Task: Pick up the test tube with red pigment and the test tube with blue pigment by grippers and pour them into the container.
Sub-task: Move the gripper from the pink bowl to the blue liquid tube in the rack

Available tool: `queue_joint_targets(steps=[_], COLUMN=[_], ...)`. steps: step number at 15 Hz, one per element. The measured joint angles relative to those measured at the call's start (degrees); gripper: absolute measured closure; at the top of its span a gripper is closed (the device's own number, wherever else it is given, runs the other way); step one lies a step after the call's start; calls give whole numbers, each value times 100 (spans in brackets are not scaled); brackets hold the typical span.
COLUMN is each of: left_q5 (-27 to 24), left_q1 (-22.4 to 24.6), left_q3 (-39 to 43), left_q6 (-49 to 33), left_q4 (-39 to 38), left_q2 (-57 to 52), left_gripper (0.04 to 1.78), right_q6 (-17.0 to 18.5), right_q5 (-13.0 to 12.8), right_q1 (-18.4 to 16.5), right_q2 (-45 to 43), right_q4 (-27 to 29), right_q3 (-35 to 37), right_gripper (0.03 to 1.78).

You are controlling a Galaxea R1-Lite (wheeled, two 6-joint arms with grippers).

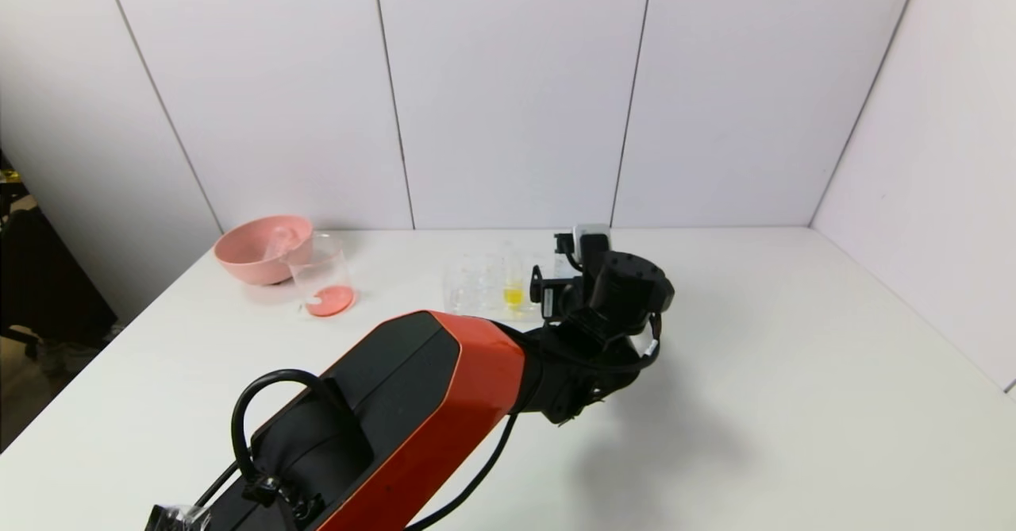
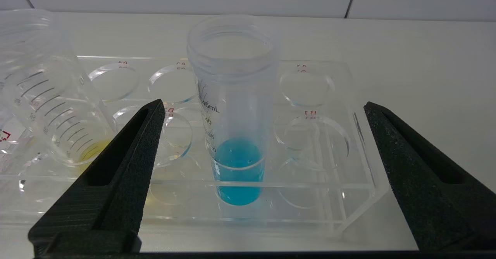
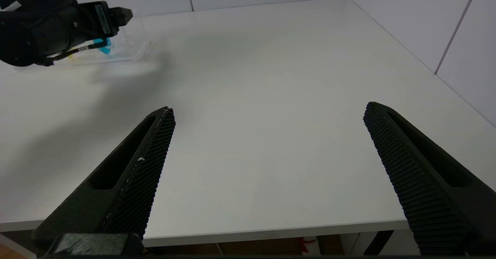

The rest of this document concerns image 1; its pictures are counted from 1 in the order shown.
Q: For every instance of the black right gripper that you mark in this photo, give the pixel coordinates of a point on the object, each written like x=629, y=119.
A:
x=547, y=295

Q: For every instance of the orange and black right arm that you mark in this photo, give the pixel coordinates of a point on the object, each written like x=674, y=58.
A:
x=444, y=404

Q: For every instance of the test tube with yellow pigment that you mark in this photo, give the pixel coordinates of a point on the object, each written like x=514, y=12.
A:
x=513, y=297

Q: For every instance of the clear plastic test tube rack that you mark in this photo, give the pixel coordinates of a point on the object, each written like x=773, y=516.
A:
x=472, y=285

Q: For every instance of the clear glass beaker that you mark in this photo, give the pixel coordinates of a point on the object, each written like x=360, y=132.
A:
x=329, y=299

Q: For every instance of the pink bowl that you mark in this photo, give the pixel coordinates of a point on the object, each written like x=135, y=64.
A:
x=254, y=265

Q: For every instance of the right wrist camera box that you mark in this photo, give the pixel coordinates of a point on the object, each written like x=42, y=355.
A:
x=591, y=233

